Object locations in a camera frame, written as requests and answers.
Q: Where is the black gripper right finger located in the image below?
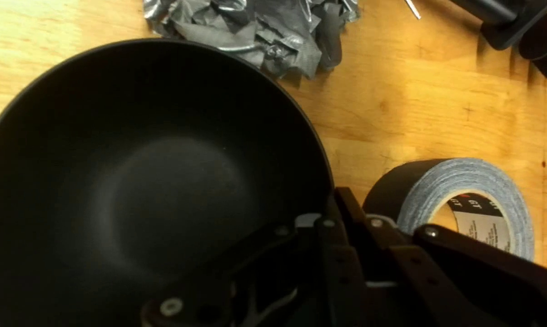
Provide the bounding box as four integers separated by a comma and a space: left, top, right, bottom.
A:
318, 185, 547, 327

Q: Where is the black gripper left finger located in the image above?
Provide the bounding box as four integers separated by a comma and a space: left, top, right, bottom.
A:
138, 212, 325, 327

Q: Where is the black round bowl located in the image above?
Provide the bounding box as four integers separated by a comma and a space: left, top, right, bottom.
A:
0, 38, 338, 327

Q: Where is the black clamp block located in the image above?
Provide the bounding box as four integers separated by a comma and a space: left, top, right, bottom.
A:
448, 0, 547, 52

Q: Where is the small silver metal piece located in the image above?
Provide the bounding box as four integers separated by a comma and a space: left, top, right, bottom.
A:
403, 0, 423, 21

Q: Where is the black duct tape roll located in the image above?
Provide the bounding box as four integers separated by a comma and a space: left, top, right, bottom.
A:
361, 156, 536, 263

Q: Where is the crumpled gray duct tape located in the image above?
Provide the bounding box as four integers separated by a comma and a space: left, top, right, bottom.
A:
139, 0, 361, 81

